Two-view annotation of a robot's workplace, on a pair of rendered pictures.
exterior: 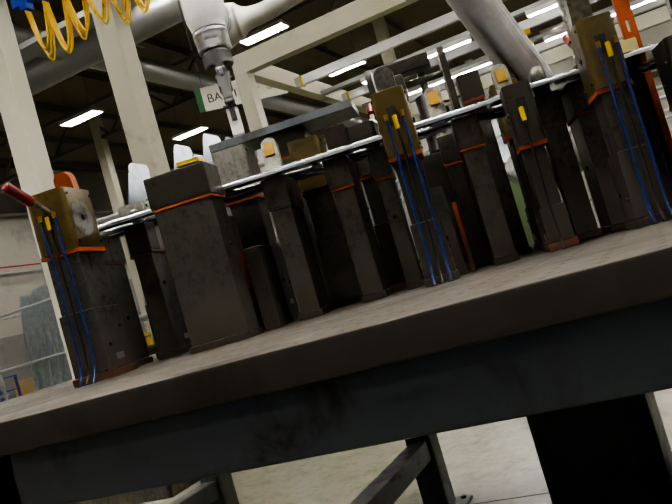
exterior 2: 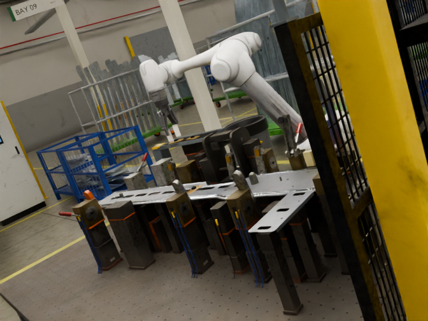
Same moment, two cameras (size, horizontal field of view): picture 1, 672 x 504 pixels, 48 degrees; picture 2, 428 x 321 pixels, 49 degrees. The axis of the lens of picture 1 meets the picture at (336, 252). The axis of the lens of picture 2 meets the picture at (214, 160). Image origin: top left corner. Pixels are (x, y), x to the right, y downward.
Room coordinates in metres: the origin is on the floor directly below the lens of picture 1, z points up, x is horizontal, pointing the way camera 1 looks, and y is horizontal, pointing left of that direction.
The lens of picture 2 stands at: (-0.14, -1.34, 1.55)
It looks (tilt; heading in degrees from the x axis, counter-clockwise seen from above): 12 degrees down; 33
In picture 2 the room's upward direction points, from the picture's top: 20 degrees counter-clockwise
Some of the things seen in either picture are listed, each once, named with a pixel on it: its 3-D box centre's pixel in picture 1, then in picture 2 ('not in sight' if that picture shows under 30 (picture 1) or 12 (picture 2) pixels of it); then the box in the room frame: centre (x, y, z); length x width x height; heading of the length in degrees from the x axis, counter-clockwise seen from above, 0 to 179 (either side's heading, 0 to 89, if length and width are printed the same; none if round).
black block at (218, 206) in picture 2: (539, 167); (228, 240); (1.27, -0.37, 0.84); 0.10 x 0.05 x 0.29; 171
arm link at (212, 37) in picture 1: (212, 43); (158, 94); (1.89, 0.15, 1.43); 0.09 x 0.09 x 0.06
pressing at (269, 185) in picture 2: (365, 148); (190, 191); (1.49, -0.11, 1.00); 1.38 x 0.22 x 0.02; 81
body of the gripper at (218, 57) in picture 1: (220, 70); (163, 107); (1.89, 0.15, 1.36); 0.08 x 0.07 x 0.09; 4
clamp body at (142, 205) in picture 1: (160, 279); (146, 203); (1.77, 0.42, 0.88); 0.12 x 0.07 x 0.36; 171
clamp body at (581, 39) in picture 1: (621, 123); (250, 238); (1.21, -0.50, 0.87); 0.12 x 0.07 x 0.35; 171
